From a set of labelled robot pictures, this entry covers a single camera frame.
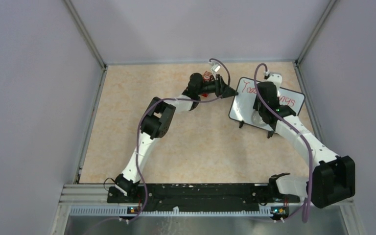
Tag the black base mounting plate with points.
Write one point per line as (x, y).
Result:
(196, 197)

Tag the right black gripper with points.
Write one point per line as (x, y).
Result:
(255, 105)

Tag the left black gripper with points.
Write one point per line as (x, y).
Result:
(222, 89)

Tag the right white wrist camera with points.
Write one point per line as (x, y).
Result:
(273, 77)

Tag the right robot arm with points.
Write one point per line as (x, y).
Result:
(331, 177)

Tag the white cable duct strip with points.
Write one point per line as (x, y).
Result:
(117, 211)

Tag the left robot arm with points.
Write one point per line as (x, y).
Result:
(156, 121)

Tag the aluminium frame rail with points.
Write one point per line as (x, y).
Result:
(337, 219)

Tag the small whiteboard with black frame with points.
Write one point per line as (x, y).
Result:
(242, 105)

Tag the red owl toy block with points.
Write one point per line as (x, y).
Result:
(208, 76)

